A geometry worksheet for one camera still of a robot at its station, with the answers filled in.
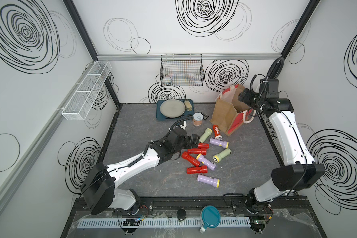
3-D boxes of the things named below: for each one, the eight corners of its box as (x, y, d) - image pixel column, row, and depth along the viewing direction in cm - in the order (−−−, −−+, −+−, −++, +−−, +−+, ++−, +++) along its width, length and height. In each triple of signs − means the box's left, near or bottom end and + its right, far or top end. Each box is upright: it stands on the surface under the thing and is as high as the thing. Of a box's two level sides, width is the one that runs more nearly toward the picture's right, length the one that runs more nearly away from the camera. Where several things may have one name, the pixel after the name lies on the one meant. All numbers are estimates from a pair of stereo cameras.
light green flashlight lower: (215, 164, 89) (216, 162, 87) (211, 158, 92) (212, 156, 90) (232, 155, 93) (233, 153, 91) (228, 149, 96) (229, 147, 94)
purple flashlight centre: (195, 158, 92) (195, 156, 90) (198, 154, 94) (199, 152, 91) (213, 171, 86) (214, 170, 84) (216, 167, 88) (217, 165, 86)
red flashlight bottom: (186, 173, 86) (186, 171, 84) (186, 167, 89) (186, 165, 86) (207, 173, 86) (208, 171, 84) (206, 167, 89) (207, 165, 86)
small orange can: (193, 126, 109) (193, 121, 104) (192, 117, 114) (193, 112, 110) (203, 126, 109) (204, 121, 104) (202, 117, 114) (202, 112, 110)
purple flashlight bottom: (196, 181, 84) (196, 178, 81) (197, 174, 86) (198, 172, 83) (218, 188, 81) (219, 186, 78) (219, 182, 83) (220, 179, 80)
